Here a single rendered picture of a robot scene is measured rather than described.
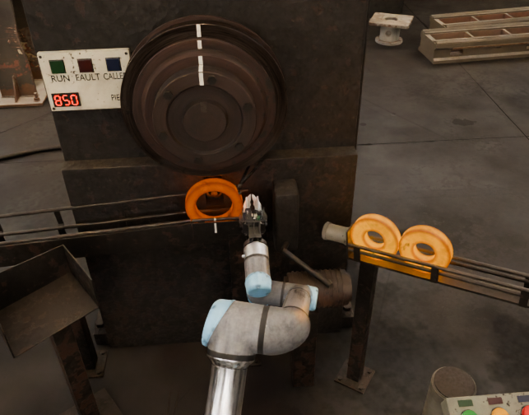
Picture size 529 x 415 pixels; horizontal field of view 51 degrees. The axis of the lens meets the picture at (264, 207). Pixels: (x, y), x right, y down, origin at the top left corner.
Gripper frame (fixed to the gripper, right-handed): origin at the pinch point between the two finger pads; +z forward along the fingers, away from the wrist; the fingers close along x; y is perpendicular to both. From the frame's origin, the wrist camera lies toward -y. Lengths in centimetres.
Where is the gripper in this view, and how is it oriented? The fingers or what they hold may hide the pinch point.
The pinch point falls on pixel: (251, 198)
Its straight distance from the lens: 183.7
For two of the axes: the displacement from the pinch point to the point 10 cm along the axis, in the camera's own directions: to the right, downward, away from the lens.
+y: 0.1, -5.8, -8.1
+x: -10.0, 0.6, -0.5
